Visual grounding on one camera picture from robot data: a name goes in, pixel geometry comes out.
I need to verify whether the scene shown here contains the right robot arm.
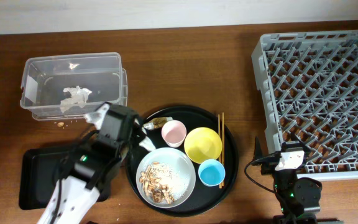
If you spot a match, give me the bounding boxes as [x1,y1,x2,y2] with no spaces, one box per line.
[248,134,323,224]

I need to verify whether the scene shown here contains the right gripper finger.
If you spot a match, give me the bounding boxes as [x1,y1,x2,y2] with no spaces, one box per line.
[291,133,311,152]
[253,136,264,161]

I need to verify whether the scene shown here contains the brown snack wrapper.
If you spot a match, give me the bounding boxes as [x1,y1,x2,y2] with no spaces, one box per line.
[143,117,173,130]

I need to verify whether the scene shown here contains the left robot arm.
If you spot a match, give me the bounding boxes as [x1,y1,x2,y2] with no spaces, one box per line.
[39,103,146,223]

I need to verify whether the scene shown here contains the grey dishwasher rack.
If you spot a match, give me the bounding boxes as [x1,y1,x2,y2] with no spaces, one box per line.
[251,30,358,181]

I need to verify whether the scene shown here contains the clear plastic waste bin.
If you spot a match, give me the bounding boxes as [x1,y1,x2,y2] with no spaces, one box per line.
[20,52,128,120]

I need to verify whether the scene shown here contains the pink cup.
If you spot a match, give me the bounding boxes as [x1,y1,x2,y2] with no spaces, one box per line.
[161,120,187,148]

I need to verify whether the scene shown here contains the round black serving tray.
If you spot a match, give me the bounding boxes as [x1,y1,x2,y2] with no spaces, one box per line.
[125,105,239,217]

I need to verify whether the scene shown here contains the grey plate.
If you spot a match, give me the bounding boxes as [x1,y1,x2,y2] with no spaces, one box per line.
[135,147,196,208]

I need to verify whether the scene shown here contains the yellow bowl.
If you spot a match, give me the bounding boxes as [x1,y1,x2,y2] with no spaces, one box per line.
[184,127,222,164]

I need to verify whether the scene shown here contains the white napkin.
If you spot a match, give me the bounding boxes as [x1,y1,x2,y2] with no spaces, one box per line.
[60,86,92,113]
[134,119,156,152]

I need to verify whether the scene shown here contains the left wooden chopstick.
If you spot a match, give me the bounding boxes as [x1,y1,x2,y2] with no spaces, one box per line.
[216,114,223,189]

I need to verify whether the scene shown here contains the blue cup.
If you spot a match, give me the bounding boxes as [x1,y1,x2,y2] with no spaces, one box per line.
[198,159,226,187]

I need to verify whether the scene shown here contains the right wooden chopstick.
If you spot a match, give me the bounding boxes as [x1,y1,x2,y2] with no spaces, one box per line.
[221,113,225,188]

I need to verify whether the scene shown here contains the wooden chopstick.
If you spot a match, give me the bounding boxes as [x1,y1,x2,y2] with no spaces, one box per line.
[221,113,225,188]
[216,114,223,189]

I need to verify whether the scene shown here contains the food leftovers on plate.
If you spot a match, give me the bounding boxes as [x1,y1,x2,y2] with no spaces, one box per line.
[139,161,189,205]

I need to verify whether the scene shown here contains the black rectangular tray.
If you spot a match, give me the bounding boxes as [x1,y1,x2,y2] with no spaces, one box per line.
[18,146,112,211]

